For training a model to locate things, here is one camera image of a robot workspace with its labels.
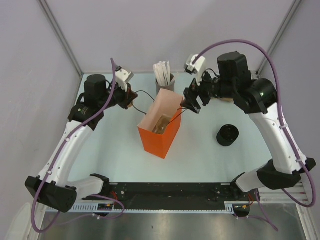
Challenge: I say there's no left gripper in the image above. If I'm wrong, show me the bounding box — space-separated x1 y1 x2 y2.
99 79 138 110

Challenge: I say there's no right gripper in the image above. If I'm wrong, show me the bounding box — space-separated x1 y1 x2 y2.
180 66 236 114

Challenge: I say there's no brown pulp cup carrier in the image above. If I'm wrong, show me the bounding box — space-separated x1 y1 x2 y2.
152 114 172 135

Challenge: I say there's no white slotted cable duct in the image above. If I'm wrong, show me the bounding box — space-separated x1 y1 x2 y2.
69 202 114 213

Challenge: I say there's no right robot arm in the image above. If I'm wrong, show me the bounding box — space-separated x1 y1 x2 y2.
181 51 316 201

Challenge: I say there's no white wrapped stirrers bundle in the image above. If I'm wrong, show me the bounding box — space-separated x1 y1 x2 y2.
153 61 172 87

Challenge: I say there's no orange paper bag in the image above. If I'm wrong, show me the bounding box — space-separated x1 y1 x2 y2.
137 89 184 159

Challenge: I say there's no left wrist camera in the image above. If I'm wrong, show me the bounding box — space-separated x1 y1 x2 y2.
115 65 134 92

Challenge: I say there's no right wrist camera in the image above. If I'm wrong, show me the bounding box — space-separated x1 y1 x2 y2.
184 54 206 86

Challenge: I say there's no aluminium frame rail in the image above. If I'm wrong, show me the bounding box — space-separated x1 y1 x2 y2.
258 183 309 204

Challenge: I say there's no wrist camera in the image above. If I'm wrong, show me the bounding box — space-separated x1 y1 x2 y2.
184 54 206 86
115 65 134 92

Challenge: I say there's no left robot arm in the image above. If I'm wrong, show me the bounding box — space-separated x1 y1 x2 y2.
25 70 138 213

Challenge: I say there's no grey stirrer holder cup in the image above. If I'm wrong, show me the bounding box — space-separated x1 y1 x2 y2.
155 73 175 95

